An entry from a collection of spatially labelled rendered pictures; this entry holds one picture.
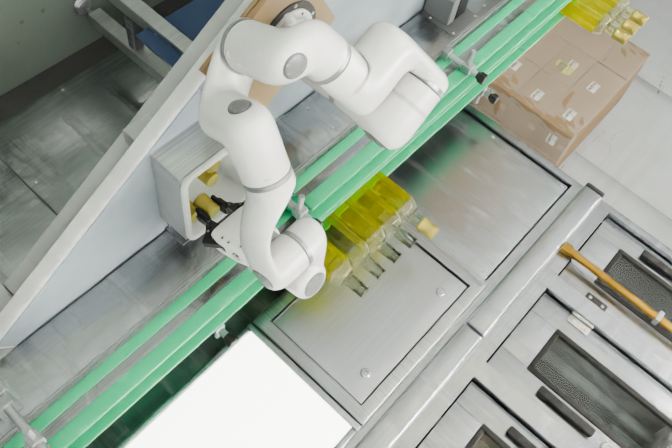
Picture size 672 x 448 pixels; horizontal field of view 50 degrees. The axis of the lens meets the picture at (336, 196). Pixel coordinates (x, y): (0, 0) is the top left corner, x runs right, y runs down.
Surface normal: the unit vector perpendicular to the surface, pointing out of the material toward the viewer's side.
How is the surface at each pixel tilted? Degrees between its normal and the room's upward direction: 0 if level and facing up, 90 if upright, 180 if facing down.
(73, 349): 90
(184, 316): 90
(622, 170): 90
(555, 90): 90
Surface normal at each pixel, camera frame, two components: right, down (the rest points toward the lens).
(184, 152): 0.11, -0.54
